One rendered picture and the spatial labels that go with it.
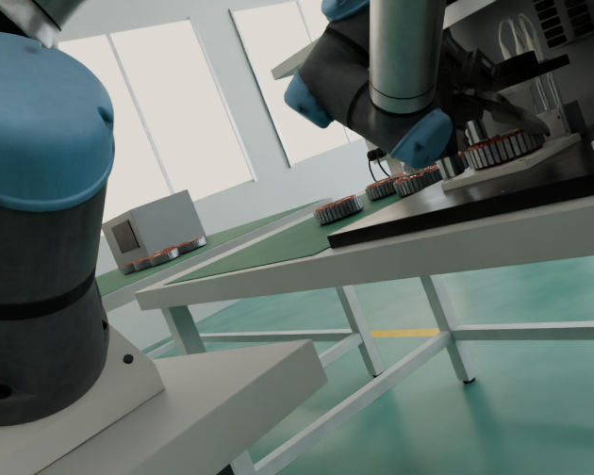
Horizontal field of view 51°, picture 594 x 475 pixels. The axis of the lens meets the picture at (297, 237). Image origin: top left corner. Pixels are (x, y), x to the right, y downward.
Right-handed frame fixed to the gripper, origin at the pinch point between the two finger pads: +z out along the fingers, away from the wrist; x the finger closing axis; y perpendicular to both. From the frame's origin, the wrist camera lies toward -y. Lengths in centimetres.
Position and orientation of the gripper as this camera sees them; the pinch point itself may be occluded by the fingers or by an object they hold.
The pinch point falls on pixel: (506, 147)
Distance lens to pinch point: 99.2
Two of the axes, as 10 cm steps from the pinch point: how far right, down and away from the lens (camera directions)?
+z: 7.7, 4.6, 4.5
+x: -5.6, 1.4, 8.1
